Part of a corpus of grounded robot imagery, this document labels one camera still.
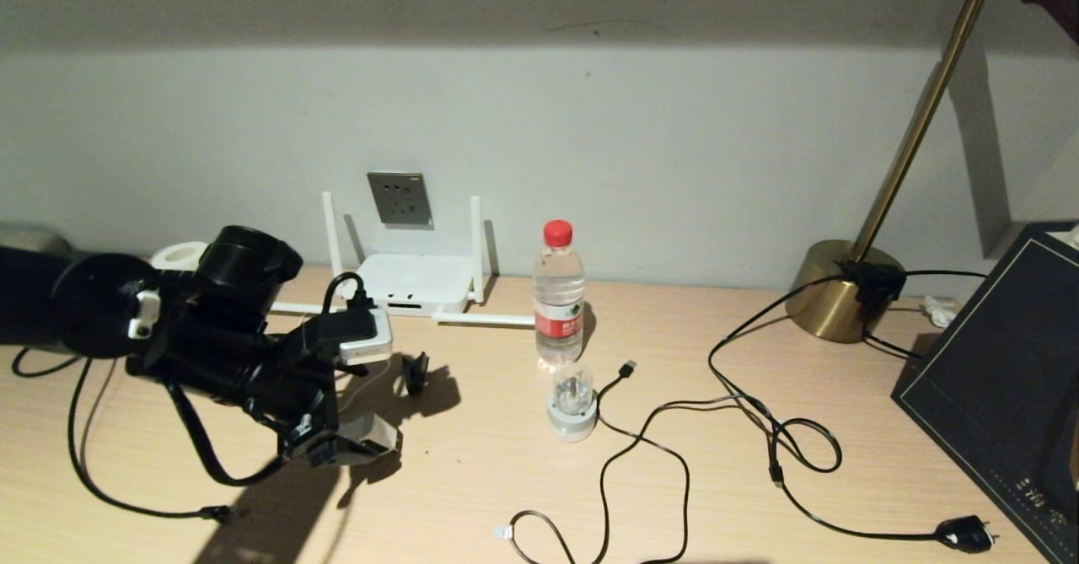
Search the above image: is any white charger plug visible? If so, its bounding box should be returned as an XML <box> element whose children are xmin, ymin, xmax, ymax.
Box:
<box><xmin>303</xmin><ymin>307</ymin><xmax>395</xmax><ymax>367</ymax></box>

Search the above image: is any white router with antennas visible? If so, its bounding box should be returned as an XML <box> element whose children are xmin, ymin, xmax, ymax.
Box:
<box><xmin>270</xmin><ymin>191</ymin><xmax>536</xmax><ymax>329</ymax></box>

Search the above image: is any small black clip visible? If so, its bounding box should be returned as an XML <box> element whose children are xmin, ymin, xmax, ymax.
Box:
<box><xmin>402</xmin><ymin>352</ymin><xmax>431</xmax><ymax>395</ymax></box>

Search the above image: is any white tape roll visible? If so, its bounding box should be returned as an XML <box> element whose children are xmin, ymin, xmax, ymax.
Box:
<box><xmin>150</xmin><ymin>242</ymin><xmax>212</xmax><ymax>271</ymax></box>

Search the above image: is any red capped water bottle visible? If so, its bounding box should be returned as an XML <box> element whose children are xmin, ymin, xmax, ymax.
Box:
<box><xmin>533</xmin><ymin>220</ymin><xmax>586</xmax><ymax>368</ymax></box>

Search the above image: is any clear dome grey base gadget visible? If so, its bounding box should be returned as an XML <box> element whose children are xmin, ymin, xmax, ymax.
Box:
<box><xmin>547</xmin><ymin>363</ymin><xmax>599</xmax><ymax>443</ymax></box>

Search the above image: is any grey cushion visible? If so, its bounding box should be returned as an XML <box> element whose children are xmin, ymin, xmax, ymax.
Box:
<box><xmin>0</xmin><ymin>225</ymin><xmax>72</xmax><ymax>257</ymax></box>

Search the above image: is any gold desk lamp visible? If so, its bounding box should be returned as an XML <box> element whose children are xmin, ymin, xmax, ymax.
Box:
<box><xmin>786</xmin><ymin>0</ymin><xmax>1079</xmax><ymax>344</ymax></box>

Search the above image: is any black box on lamp base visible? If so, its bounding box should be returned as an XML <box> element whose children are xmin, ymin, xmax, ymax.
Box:
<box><xmin>839</xmin><ymin>262</ymin><xmax>908</xmax><ymax>305</ymax></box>

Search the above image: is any crumpled white tissue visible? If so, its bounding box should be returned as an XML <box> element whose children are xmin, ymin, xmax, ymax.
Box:
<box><xmin>921</xmin><ymin>296</ymin><xmax>958</xmax><ymax>330</ymax></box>

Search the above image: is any grey wall socket plate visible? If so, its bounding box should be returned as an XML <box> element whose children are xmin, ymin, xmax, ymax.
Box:
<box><xmin>367</xmin><ymin>172</ymin><xmax>433</xmax><ymax>228</ymax></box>

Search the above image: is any black cable with white tip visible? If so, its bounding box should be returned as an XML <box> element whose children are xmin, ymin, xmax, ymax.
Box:
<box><xmin>493</xmin><ymin>509</ymin><xmax>582</xmax><ymax>564</ymax></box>

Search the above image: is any black USB cable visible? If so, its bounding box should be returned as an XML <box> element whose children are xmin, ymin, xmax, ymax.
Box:
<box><xmin>593</xmin><ymin>360</ymin><xmax>786</xmax><ymax>564</ymax></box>

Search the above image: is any thin black lamp cable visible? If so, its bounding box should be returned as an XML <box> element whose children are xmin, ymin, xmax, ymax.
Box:
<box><xmin>862</xmin><ymin>269</ymin><xmax>989</xmax><ymax>363</ymax></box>

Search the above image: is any black two-pin power cable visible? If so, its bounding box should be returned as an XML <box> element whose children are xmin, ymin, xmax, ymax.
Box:
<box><xmin>708</xmin><ymin>273</ymin><xmax>1001</xmax><ymax>555</ymax></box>

